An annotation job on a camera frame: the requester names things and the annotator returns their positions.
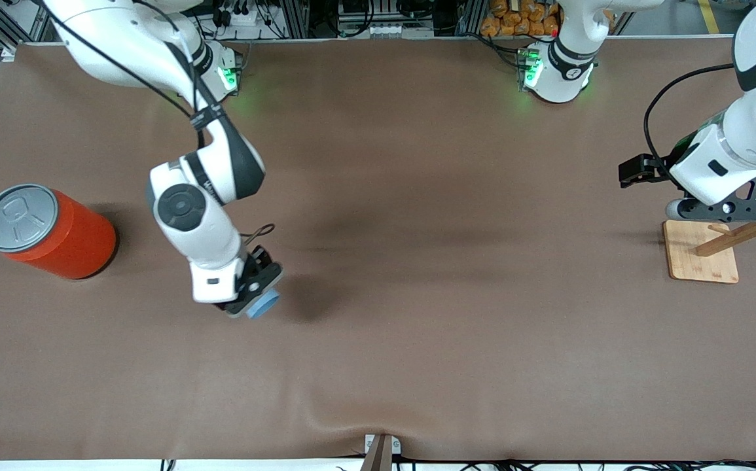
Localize light blue cup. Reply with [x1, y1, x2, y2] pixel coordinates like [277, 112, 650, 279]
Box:
[247, 288, 281, 321]

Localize wooden cup stand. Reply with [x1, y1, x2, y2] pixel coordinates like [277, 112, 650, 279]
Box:
[663, 175, 756, 284]

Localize red can with grey lid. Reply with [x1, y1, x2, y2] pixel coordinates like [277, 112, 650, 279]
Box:
[0, 184, 117, 281]

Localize orange snack bags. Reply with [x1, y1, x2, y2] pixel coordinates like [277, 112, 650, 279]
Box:
[480, 0, 562, 37]

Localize metal table clamp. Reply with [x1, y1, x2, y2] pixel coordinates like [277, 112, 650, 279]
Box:
[360, 434, 402, 471]

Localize white power strip with plugs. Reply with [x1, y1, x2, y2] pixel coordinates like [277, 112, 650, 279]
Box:
[211, 0, 268, 27]

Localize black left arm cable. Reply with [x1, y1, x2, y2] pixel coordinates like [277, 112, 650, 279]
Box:
[643, 63, 738, 172]

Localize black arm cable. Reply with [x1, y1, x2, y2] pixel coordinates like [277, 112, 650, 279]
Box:
[43, 0, 276, 244]
[643, 63, 738, 172]

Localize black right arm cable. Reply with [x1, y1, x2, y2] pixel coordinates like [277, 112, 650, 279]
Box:
[43, 0, 276, 244]

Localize aluminium frame profile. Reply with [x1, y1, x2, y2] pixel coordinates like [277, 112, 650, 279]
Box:
[0, 0, 51, 54]
[273, 0, 310, 39]

